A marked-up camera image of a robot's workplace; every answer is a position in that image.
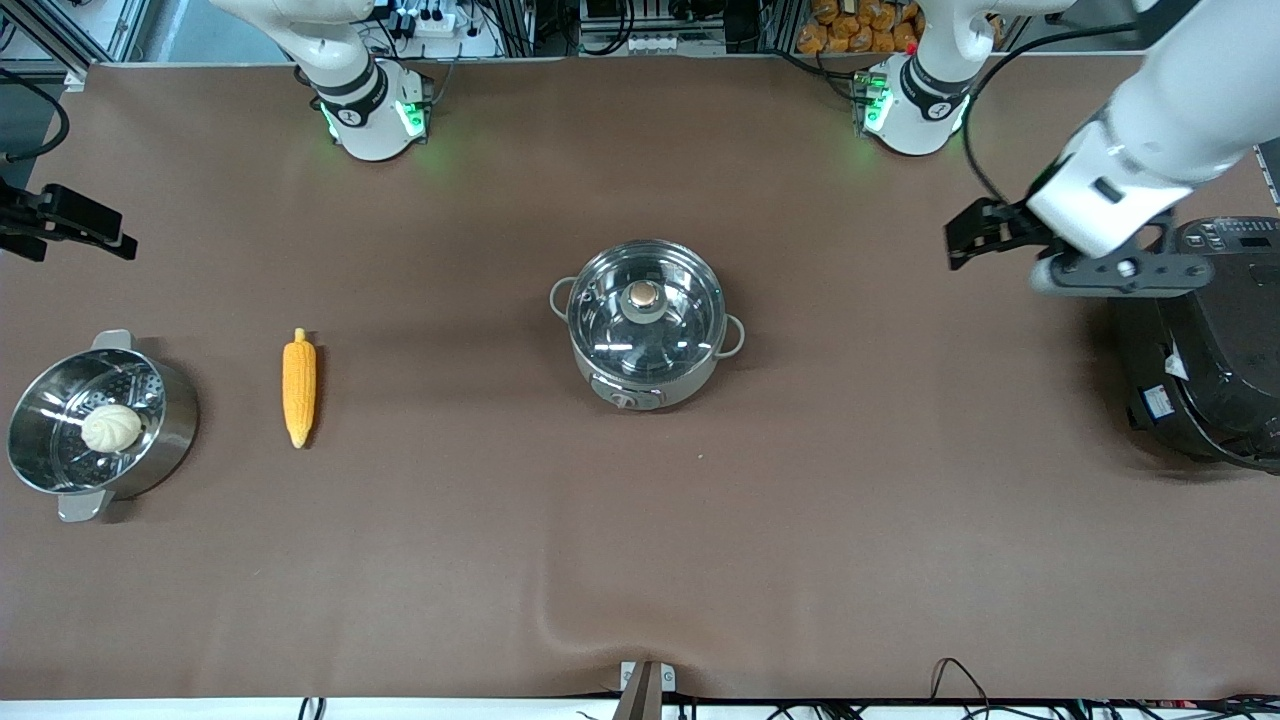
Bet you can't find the yellow corn cob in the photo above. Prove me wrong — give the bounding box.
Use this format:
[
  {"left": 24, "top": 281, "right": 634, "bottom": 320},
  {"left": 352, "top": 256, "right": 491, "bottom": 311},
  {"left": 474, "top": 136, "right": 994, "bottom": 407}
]
[{"left": 282, "top": 327, "right": 319, "bottom": 450}]

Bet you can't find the glass pot lid with knob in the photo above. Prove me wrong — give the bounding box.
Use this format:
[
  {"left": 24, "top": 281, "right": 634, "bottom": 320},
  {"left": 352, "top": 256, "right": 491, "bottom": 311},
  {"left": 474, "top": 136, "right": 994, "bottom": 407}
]
[{"left": 566, "top": 240, "right": 727, "bottom": 383}]

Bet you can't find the stainless steel steamer pot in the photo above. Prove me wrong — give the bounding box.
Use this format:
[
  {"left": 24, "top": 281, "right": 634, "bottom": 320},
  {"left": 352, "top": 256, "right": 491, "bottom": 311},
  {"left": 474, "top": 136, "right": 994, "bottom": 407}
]
[{"left": 7, "top": 329, "right": 200, "bottom": 524}]

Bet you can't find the grey electric cooking pot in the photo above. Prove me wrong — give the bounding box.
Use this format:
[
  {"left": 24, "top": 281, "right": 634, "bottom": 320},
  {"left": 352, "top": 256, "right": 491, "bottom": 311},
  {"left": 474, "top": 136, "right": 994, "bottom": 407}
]
[{"left": 549, "top": 239, "right": 747, "bottom": 412}]

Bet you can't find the white steamed bun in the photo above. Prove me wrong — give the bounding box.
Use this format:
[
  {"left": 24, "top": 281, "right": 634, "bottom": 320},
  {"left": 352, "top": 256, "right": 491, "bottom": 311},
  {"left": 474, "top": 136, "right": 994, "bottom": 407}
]
[{"left": 80, "top": 403, "right": 144, "bottom": 454}]

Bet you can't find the bag of orange snacks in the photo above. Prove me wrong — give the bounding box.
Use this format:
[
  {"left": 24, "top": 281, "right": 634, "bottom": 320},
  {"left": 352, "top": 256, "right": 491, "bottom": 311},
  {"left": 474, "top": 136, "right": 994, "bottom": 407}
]
[{"left": 796, "top": 0, "right": 922, "bottom": 55}]

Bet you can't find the black rice cooker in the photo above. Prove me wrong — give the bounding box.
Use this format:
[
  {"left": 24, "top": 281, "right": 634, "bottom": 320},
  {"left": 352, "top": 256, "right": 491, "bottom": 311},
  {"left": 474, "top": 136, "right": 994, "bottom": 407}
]
[{"left": 1108, "top": 214, "right": 1280, "bottom": 473}]

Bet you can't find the white power strip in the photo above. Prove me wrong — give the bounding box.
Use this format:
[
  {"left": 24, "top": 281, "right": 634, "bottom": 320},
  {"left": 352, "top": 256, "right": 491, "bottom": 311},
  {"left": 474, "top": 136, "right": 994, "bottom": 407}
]
[{"left": 624, "top": 33, "right": 728, "bottom": 57}]

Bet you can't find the power strip with plugs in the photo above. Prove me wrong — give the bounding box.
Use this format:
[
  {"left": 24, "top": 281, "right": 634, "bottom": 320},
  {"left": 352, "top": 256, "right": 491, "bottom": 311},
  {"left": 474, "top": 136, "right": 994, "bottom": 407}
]
[{"left": 385, "top": 0, "right": 503, "bottom": 59}]

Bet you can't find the brown table mat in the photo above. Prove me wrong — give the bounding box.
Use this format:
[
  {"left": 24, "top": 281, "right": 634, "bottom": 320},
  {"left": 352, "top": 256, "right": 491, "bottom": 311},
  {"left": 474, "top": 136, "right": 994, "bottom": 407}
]
[{"left": 0, "top": 55, "right": 1280, "bottom": 702}]

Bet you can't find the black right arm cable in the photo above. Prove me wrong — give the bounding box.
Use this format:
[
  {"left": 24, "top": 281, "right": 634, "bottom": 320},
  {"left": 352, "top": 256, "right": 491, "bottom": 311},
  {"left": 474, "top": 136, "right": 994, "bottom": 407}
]
[{"left": 0, "top": 64, "right": 72, "bottom": 164}]

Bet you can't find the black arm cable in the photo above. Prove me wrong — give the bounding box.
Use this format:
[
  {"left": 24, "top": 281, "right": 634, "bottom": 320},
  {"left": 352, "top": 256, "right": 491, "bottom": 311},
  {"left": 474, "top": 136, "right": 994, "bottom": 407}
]
[
  {"left": 962, "top": 22, "right": 1143, "bottom": 206},
  {"left": 0, "top": 64, "right": 72, "bottom": 164}
]

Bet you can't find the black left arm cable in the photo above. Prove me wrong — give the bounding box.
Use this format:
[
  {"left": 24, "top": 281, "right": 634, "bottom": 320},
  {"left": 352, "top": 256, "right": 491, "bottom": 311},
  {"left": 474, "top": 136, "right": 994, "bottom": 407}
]
[{"left": 962, "top": 22, "right": 1143, "bottom": 206}]

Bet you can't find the aluminium frame profile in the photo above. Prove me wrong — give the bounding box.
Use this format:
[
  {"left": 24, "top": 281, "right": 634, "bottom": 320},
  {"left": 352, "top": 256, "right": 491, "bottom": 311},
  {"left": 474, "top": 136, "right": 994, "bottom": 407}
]
[{"left": 0, "top": 0, "right": 153, "bottom": 79}]

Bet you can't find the looped black cable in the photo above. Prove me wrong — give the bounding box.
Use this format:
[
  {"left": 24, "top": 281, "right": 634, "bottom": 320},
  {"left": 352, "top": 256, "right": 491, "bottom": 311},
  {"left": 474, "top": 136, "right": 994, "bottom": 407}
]
[{"left": 929, "top": 656, "right": 993, "bottom": 709}]

